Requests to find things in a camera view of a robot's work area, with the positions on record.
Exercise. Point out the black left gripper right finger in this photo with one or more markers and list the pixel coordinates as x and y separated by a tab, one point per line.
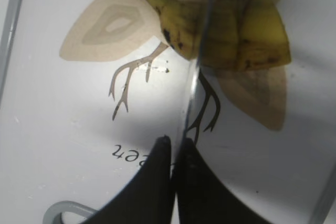
202	197

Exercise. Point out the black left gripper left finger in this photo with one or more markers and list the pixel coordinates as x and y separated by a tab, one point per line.
148	197

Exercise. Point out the white-handled kitchen knife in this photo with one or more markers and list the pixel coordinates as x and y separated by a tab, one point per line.
203	17

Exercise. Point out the yellow banana stem piece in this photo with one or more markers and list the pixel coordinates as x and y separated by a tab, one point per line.
180	22

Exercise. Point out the white deer cutting board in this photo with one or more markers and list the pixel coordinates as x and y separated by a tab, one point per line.
92	83

